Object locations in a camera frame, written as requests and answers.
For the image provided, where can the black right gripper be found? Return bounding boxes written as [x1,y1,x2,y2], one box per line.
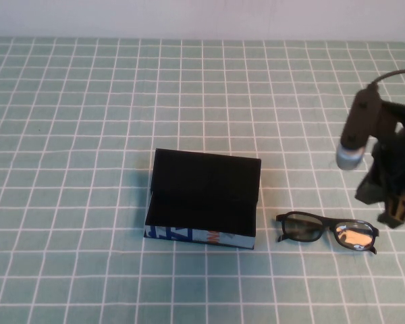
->
[354,114,405,229]

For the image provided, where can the black framed glasses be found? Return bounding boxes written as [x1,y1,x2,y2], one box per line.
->
[275,211,381,254]

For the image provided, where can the black printed glasses case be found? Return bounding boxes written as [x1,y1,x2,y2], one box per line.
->
[144,147,263,252]

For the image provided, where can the green checked tablecloth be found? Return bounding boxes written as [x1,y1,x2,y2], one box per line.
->
[0,36,405,324]

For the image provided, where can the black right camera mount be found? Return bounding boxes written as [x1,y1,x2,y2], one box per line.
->
[377,100,405,136]

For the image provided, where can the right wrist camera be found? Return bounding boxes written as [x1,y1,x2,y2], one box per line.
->
[336,84,383,171]

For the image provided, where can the black right camera cable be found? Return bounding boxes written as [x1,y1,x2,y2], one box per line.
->
[370,68,405,89]

